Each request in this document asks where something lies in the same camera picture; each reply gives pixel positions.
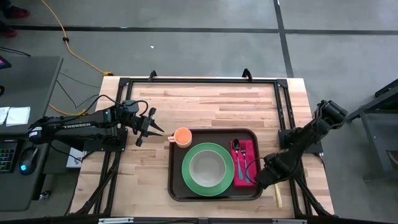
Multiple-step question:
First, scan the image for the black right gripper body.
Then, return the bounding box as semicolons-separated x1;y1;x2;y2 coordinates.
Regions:
254;154;296;190

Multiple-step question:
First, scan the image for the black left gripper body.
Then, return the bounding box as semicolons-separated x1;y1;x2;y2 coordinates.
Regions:
119;110;149;135

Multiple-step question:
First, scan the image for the red cloth napkin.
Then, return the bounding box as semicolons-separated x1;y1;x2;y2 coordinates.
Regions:
229;139;259;188

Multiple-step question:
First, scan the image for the knife with yellow handle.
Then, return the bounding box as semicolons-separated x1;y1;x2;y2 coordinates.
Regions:
274;183;283;208

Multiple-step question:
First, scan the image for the fork with teal handle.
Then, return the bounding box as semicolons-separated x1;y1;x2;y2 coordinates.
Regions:
240;141;251;184

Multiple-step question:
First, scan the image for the orange cup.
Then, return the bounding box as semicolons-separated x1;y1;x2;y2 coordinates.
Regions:
167;127;193;149

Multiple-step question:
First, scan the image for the spoon with teal handle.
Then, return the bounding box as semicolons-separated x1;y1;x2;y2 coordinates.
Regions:
233;138;244;180

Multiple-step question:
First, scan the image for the green plate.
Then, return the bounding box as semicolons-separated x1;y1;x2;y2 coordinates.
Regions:
181;142;236;197

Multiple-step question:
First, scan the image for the white bowl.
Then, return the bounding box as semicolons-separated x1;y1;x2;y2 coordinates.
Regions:
188;149;227;188

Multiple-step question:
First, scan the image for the brown plastic tray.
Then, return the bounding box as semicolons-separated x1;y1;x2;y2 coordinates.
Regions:
167;128;264;202

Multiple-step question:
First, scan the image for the silver aluminium bar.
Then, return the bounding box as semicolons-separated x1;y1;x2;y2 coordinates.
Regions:
272;218;308;224
98;217;134;224

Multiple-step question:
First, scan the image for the white printed box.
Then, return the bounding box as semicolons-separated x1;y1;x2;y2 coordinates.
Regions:
66;147;86;169

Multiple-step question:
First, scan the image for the black metal cart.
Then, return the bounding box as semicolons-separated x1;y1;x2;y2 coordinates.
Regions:
343;79;398;183

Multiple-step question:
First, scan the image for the black computer mouse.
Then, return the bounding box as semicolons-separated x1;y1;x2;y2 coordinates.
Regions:
19;146;40;177

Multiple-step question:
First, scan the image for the grey desk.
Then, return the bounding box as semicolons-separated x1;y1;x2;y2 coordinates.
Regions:
0;55;64;212

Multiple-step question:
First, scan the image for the white paper tissue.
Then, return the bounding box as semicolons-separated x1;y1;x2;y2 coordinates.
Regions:
6;106;32;128
0;106;10;125

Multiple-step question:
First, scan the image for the backlit keyboard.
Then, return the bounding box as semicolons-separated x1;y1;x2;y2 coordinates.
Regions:
0;139;18;174

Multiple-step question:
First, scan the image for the dark screen device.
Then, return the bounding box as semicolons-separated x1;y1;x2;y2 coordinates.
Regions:
0;55;12;70

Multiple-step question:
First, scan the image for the person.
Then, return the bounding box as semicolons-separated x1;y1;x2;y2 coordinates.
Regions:
0;0;31;38

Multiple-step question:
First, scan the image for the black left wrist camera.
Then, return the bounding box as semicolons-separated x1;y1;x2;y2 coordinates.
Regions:
123;99;140;114

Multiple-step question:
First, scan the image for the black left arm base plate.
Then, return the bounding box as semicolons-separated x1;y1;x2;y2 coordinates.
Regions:
82;127;128;152

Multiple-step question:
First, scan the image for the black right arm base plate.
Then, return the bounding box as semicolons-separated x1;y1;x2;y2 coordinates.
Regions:
278;129;324;154

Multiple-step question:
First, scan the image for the yellow cord with socket block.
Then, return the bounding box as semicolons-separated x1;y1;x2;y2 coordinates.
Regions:
49;104;90;116

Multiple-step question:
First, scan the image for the long yellow extension cord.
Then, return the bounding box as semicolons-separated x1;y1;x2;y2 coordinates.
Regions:
40;0;114;77

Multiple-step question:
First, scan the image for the black aluminium rig frame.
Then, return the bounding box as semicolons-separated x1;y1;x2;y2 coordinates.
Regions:
70;68;335;218

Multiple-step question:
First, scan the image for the thin black floor cable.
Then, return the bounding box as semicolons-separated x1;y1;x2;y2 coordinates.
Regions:
58;72;101;89

